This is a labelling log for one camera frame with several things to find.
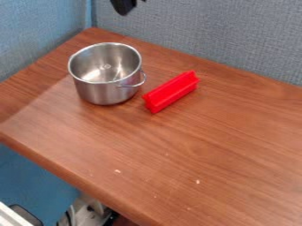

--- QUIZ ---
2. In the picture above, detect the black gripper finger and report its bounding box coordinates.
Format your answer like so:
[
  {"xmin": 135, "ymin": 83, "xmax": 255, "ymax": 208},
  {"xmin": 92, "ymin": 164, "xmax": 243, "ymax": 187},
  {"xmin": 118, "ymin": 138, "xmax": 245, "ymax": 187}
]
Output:
[{"xmin": 109, "ymin": 0, "xmax": 136, "ymax": 16}]

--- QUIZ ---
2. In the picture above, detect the red plastic block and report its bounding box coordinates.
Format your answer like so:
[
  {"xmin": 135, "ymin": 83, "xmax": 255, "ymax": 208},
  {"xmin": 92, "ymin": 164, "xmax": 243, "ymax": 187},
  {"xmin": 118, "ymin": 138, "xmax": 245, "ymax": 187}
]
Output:
[{"xmin": 141, "ymin": 71, "xmax": 199, "ymax": 114}]

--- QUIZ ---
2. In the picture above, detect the stainless steel pot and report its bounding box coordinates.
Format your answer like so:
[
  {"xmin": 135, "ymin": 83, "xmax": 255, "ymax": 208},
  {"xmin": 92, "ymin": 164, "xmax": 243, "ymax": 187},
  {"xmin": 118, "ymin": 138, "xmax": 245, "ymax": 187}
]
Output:
[{"xmin": 66, "ymin": 42, "xmax": 147, "ymax": 105}]

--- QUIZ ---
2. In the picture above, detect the white box under table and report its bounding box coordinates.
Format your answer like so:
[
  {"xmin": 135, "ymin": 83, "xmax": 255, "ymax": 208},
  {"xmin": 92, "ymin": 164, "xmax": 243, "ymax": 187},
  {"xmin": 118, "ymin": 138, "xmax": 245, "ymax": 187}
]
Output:
[{"xmin": 56, "ymin": 194, "xmax": 116, "ymax": 226}]

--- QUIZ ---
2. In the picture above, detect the grey device bottom left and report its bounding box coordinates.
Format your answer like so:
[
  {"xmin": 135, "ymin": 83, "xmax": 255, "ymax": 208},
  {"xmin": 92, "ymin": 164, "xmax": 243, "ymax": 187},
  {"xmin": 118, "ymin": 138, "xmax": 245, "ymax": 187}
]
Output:
[{"xmin": 0, "ymin": 201, "xmax": 44, "ymax": 226}]

